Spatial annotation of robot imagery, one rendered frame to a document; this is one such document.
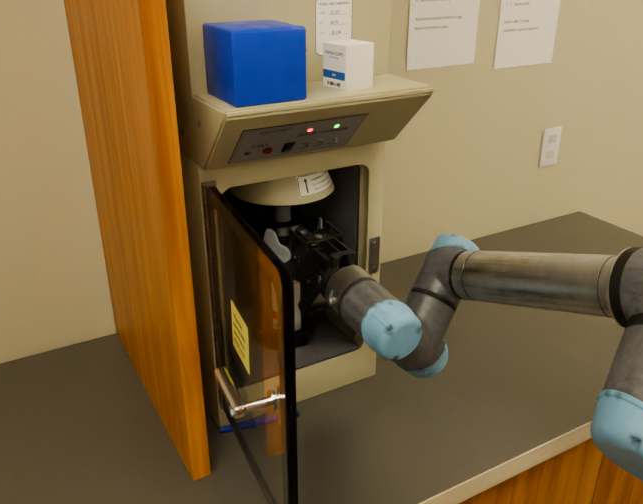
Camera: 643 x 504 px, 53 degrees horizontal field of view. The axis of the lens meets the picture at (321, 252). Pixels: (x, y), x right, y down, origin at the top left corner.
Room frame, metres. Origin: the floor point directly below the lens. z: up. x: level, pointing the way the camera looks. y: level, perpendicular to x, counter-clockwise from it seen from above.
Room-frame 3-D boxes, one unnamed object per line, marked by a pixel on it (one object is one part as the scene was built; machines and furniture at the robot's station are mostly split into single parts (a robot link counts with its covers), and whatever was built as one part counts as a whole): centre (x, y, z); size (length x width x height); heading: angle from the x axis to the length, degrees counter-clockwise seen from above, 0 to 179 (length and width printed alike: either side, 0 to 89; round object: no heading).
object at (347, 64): (0.92, -0.04, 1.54); 0.05 x 0.05 x 0.06; 38
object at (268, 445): (0.72, 0.10, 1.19); 0.30 x 0.01 x 0.40; 24
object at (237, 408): (0.64, 0.09, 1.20); 0.10 x 0.05 x 0.03; 24
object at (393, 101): (0.90, 0.01, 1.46); 0.32 x 0.11 x 0.10; 119
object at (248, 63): (0.85, 0.09, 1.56); 0.10 x 0.10 x 0.09; 29
